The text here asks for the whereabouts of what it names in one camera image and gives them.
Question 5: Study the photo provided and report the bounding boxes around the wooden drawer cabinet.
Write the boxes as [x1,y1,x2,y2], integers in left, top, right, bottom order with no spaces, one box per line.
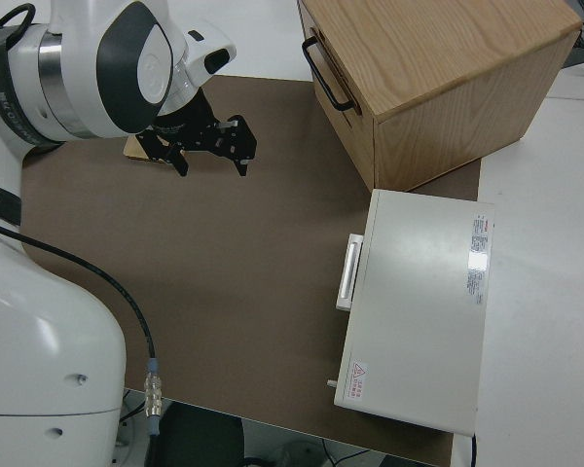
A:
[296,0,583,193]

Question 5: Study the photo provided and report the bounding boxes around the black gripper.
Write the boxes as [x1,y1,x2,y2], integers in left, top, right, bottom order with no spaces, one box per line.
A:
[135,93,258,178]

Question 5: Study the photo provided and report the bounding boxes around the light wooden rack base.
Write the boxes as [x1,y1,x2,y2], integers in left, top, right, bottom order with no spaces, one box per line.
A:
[123,137,172,167]

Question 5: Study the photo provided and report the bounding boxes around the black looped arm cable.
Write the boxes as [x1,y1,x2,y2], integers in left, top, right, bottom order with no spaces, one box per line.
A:
[0,3,36,41]

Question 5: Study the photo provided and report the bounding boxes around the white microwave oven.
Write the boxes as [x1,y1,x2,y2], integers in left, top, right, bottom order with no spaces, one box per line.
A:
[326,188,496,436]

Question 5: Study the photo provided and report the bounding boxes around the white oven door handle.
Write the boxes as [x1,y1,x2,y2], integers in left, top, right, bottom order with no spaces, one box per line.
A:
[335,233,365,312]

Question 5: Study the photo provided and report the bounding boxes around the black metal drawer handle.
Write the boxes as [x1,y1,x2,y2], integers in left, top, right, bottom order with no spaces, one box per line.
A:
[301,37,357,113]

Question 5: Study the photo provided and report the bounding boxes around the brown table mat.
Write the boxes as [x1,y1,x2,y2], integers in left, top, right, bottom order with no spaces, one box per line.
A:
[20,75,483,467]

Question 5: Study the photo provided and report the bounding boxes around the black object under table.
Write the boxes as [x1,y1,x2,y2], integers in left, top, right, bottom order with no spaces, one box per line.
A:
[156,402,247,467]

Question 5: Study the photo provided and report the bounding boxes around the black cable with metal connector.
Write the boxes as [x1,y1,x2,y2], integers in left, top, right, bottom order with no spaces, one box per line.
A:
[0,217,165,467]

